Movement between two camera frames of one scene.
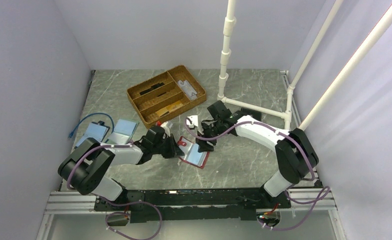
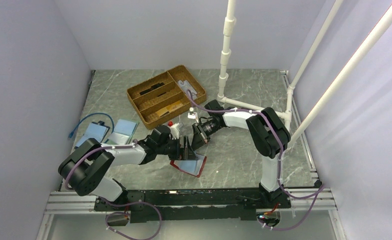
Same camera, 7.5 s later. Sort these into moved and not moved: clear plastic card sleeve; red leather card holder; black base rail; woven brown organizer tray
Moved: red leather card holder
Not moved: woven brown organizer tray; clear plastic card sleeve; black base rail
